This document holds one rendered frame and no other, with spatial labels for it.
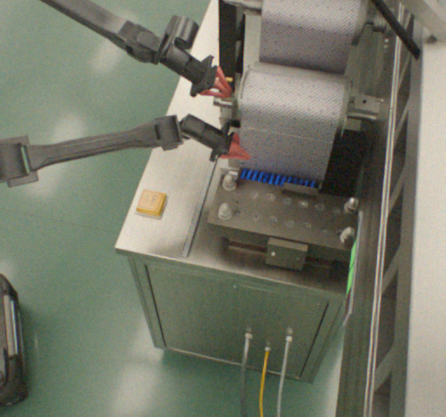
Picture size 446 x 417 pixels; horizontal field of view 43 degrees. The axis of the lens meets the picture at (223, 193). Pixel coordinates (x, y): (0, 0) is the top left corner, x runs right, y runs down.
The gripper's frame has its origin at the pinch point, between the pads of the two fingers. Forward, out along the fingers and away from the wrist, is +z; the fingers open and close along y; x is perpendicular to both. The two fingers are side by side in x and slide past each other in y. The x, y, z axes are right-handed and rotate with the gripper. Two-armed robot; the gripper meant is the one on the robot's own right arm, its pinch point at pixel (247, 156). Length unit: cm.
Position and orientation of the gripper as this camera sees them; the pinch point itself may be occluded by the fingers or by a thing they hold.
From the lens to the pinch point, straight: 152.8
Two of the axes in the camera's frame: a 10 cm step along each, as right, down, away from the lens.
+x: 4.6, -4.0, -7.9
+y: -2.2, 8.1, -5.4
